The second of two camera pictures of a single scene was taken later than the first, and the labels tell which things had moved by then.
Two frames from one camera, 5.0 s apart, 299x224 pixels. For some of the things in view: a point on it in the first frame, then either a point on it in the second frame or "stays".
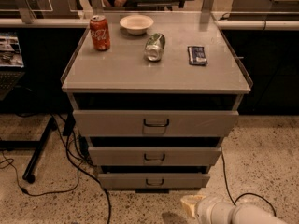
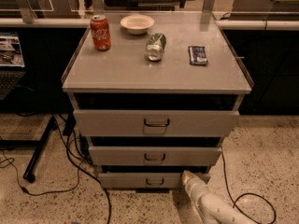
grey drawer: x=153 y=180 stays
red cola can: x=100 y=33 stays
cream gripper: x=203 y=208 -> x=195 y=186
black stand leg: x=39 y=147 stays
